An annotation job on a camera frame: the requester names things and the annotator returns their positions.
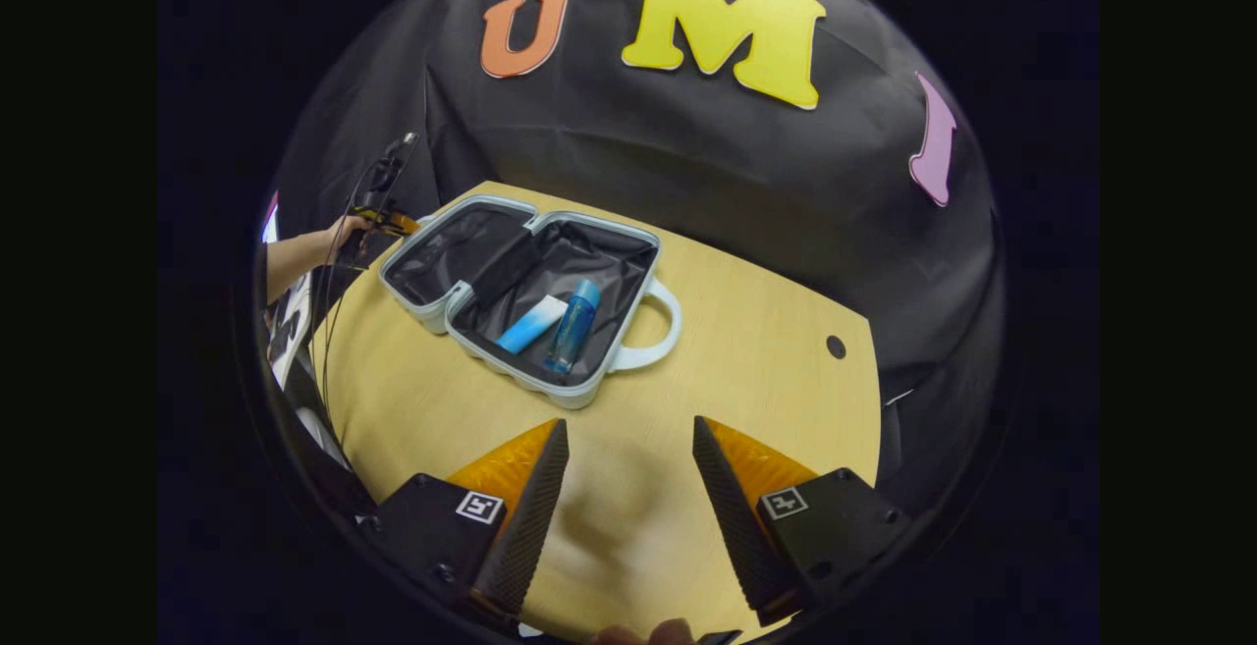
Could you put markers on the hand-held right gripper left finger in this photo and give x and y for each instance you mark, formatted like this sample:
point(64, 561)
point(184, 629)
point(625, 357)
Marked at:
point(525, 537)

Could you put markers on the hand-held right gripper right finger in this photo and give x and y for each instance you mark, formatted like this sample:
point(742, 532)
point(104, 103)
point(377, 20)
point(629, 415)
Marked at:
point(741, 527)

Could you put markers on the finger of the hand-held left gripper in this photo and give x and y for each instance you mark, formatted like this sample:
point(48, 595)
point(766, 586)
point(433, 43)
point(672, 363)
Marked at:
point(395, 223)

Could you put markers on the white blue skin care tube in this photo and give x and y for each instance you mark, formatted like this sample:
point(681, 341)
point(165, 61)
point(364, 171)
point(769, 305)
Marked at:
point(525, 328)

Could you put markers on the blue skin care bottle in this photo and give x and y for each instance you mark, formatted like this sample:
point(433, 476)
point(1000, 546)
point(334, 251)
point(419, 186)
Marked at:
point(573, 326)

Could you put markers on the light blue suitcase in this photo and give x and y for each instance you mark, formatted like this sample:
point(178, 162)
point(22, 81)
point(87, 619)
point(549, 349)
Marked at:
point(599, 262)

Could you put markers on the person's black white clothing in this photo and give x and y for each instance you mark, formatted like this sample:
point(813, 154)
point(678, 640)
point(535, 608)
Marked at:
point(290, 331)

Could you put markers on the black backdrop cloth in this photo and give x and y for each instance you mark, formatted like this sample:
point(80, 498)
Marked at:
point(687, 164)

